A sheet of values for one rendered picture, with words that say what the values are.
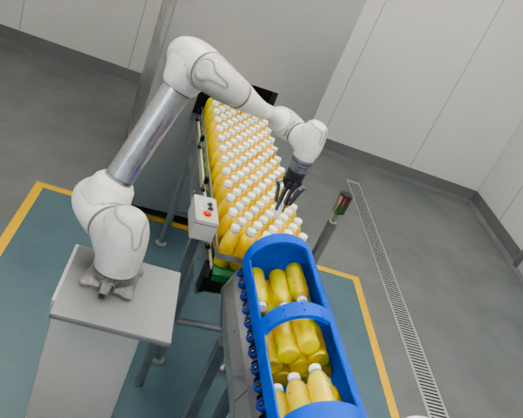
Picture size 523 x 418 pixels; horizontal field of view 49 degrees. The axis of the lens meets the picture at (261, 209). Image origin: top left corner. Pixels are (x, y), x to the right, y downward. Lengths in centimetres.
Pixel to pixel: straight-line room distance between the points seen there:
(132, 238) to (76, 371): 55
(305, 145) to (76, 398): 125
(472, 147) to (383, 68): 151
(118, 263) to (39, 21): 495
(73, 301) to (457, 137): 584
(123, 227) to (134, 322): 31
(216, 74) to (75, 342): 100
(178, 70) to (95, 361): 102
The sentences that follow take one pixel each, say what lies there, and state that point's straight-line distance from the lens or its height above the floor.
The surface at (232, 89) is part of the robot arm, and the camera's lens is 183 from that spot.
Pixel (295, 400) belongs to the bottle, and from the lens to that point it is 176.
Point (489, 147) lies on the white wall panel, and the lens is 739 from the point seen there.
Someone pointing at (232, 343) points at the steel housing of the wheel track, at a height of 86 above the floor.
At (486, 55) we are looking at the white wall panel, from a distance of 695.
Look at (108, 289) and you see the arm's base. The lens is 197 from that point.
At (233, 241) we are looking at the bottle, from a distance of 242.
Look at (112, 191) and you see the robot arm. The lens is 201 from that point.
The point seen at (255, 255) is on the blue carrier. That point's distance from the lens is 229.
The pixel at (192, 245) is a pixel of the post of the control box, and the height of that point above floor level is 91.
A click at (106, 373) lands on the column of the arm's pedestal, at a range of 216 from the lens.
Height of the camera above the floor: 231
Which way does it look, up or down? 27 degrees down
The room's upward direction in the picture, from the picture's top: 24 degrees clockwise
